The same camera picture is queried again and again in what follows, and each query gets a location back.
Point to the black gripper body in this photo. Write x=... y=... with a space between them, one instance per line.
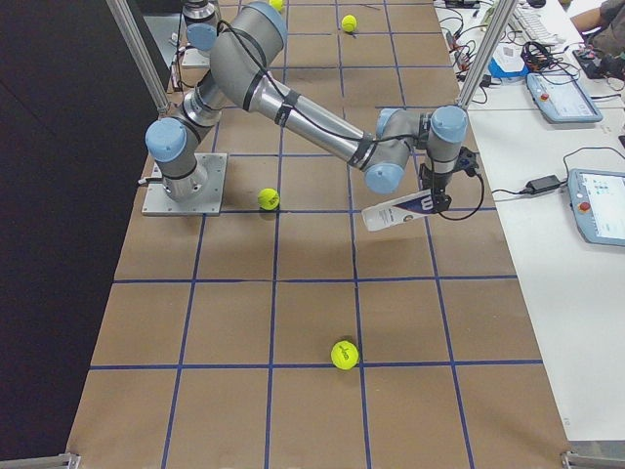
x=440 y=185

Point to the clear tennis ball can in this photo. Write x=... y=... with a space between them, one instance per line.
x=398 y=211

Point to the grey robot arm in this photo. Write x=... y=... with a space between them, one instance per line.
x=200 y=19
x=240 y=53

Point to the tennis ball by torn tape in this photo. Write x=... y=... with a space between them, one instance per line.
x=349 y=23

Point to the tennis ball table centre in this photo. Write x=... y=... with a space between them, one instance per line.
x=344 y=355

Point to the black power adapter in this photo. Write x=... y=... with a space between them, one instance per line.
x=543 y=184

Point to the blue white cardboard box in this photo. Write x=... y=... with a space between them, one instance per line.
x=507 y=63

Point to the far teach pendant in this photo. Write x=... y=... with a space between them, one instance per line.
x=561 y=98

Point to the teach pendant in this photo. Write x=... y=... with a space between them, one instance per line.
x=597 y=204
x=561 y=98

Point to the near teach pendant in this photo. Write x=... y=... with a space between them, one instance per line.
x=597 y=204

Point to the aluminium frame post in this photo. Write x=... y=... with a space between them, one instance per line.
x=492 y=36

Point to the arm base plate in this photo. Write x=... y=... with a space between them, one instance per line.
x=200 y=193
x=194 y=58

